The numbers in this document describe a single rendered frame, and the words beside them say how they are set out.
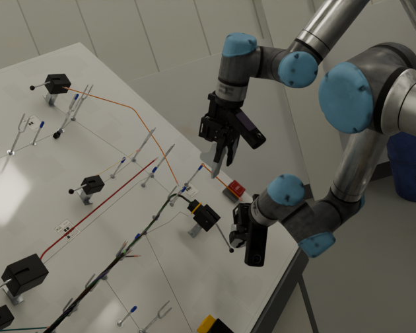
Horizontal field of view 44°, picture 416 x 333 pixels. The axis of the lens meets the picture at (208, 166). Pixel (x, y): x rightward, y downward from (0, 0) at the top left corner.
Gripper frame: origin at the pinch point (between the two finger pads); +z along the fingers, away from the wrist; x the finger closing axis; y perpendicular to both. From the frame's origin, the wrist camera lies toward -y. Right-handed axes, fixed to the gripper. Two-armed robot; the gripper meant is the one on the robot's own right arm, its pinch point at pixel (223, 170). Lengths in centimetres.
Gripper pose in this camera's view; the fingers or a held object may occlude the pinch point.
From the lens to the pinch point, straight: 136.5
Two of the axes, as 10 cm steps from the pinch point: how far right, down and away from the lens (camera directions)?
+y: -8.6, -3.6, 3.5
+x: -4.8, 3.7, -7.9
